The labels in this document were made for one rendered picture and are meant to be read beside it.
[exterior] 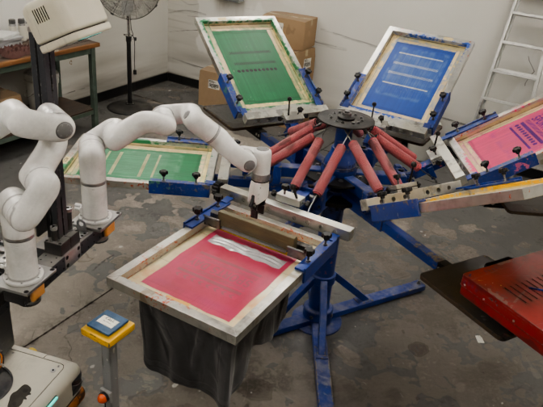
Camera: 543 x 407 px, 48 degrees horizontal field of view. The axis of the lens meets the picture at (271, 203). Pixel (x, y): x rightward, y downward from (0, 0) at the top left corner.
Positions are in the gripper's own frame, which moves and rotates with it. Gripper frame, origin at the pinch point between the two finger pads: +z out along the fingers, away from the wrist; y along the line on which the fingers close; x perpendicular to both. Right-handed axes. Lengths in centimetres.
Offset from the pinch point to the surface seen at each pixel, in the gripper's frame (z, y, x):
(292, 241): 7.5, 1.5, 18.2
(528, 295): 2, -8, 110
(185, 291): 16.5, 45.1, -3.8
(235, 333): 13, 59, 27
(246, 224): 7.4, 1.1, -4.4
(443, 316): 111, -137, 67
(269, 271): 16.4, 14.5, 15.6
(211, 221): 11.4, 2.0, -21.6
